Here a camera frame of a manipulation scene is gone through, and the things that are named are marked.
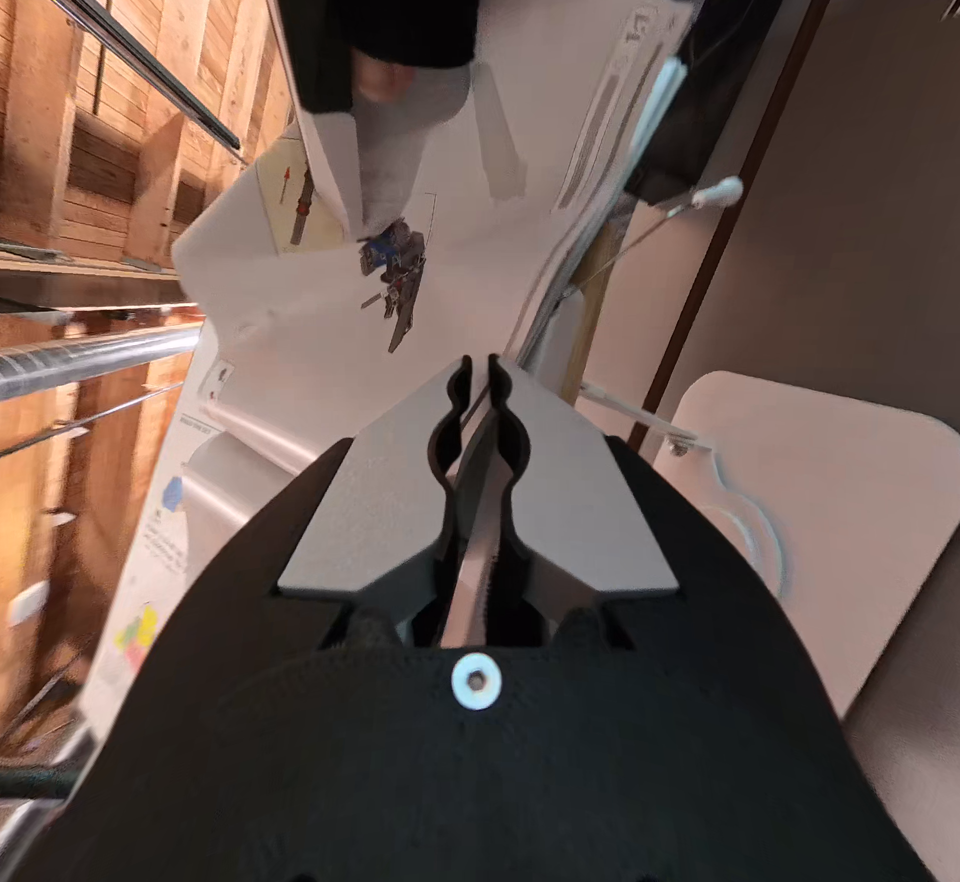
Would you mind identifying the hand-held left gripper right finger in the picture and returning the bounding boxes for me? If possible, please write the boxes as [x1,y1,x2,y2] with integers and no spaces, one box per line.
[486,352,681,629]

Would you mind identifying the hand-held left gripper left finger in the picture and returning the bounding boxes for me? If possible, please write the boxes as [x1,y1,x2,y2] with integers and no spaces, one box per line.
[277,354,475,633]

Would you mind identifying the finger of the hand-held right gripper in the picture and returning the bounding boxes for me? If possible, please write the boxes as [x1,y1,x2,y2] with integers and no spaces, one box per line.
[351,64,472,229]
[246,0,355,236]

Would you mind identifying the lego instruction booklet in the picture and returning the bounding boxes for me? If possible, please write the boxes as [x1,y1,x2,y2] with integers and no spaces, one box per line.
[171,0,695,493]

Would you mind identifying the white printed task sheet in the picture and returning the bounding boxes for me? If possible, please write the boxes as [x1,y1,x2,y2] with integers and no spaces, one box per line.
[75,357,226,736]

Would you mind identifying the white metal stand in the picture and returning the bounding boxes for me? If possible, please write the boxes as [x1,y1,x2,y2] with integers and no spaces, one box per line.
[517,175,960,719]

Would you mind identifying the silver ventilation duct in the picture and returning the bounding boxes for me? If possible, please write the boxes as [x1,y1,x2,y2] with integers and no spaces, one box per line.
[0,327,204,404]

